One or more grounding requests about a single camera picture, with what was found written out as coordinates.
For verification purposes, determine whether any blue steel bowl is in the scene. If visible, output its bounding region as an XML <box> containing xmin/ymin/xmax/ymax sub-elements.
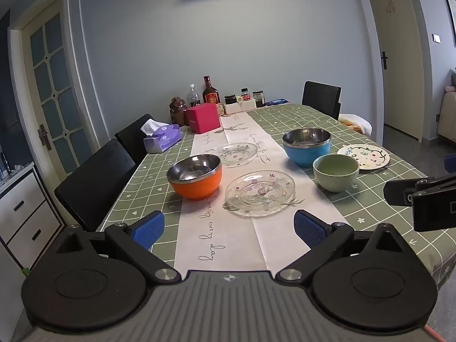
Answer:
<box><xmin>282</xmin><ymin>128</ymin><xmax>333</xmax><ymax>167</ymax></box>

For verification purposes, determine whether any liquor bottle red label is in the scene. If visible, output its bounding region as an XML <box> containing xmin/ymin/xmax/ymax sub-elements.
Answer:
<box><xmin>202</xmin><ymin>76</ymin><xmax>219</xmax><ymax>105</ymax></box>

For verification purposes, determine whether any green checked tablecloth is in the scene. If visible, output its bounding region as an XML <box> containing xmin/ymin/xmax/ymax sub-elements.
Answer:
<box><xmin>96</xmin><ymin>103</ymin><xmax>456</xmax><ymax>289</ymax></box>

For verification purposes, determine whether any brown figurine jar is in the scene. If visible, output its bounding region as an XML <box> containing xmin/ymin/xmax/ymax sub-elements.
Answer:
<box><xmin>169</xmin><ymin>96</ymin><xmax>188</xmax><ymax>126</ymax></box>

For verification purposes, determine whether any clear glass plate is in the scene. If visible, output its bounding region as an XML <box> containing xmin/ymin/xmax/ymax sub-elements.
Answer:
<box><xmin>213</xmin><ymin>142</ymin><xmax>259</xmax><ymax>168</ymax></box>
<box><xmin>225</xmin><ymin>171</ymin><xmax>296</xmax><ymax>217</ymax></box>

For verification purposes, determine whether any plain cream door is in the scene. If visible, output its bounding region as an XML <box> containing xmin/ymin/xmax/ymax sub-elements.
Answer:
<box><xmin>366</xmin><ymin>0</ymin><xmax>424</xmax><ymax>139</ymax></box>

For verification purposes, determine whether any green ceramic bowl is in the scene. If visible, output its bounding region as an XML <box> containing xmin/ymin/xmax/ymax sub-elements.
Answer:
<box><xmin>313</xmin><ymin>154</ymin><xmax>360</xmax><ymax>193</ymax></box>

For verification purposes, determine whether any white rectangular box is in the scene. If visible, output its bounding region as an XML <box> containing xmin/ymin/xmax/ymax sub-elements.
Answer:
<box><xmin>224</xmin><ymin>101</ymin><xmax>257</xmax><ymax>115</ymax></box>

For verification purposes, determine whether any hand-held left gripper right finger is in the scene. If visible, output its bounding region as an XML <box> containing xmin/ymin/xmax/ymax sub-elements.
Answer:
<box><xmin>275</xmin><ymin>209</ymin><xmax>405</xmax><ymax>286</ymax></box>

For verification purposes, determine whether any purple tissue box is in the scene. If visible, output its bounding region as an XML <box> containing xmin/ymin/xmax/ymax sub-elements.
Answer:
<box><xmin>140</xmin><ymin>119</ymin><xmax>183</xmax><ymax>154</ymax></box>

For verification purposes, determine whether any beige sofa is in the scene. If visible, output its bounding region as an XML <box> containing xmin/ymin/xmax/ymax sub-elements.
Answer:
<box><xmin>437</xmin><ymin>91</ymin><xmax>456</xmax><ymax>145</ymax></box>

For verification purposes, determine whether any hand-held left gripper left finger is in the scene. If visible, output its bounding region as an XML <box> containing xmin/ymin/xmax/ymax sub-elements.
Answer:
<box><xmin>53</xmin><ymin>211</ymin><xmax>181</xmax><ymax>286</ymax></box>

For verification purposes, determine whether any black chair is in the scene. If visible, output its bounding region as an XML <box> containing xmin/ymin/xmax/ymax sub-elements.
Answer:
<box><xmin>302</xmin><ymin>81</ymin><xmax>342</xmax><ymax>120</ymax></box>
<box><xmin>115</xmin><ymin>114</ymin><xmax>157</xmax><ymax>164</ymax></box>
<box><xmin>54</xmin><ymin>139</ymin><xmax>137</xmax><ymax>232</ymax></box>

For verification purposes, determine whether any framed wall picture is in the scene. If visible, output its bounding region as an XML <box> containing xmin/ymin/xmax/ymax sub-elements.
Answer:
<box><xmin>444</xmin><ymin>0</ymin><xmax>456</xmax><ymax>47</ymax></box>

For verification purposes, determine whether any white printed table runner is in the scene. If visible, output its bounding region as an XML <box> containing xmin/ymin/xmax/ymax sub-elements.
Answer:
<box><xmin>174</xmin><ymin>109</ymin><xmax>348</xmax><ymax>271</ymax></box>

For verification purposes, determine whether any white drawer cabinet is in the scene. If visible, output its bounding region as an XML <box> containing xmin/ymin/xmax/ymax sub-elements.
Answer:
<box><xmin>0</xmin><ymin>162</ymin><xmax>65</xmax><ymax>269</ymax></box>

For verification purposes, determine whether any pink box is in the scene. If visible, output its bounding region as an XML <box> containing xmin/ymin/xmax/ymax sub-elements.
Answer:
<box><xmin>185</xmin><ymin>103</ymin><xmax>221</xmax><ymax>134</ymax></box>

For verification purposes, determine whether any orange steel bowl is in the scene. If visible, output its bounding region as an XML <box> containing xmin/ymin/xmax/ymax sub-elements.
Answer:
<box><xmin>166</xmin><ymin>154</ymin><xmax>223</xmax><ymax>200</ymax></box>

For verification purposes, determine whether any white cloth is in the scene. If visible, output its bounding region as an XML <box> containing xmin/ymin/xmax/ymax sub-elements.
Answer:
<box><xmin>338</xmin><ymin>113</ymin><xmax>373</xmax><ymax>135</ymax></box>

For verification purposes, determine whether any white painted plate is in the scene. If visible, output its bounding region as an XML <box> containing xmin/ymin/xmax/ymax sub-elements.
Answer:
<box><xmin>337</xmin><ymin>144</ymin><xmax>391</xmax><ymax>170</ymax></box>

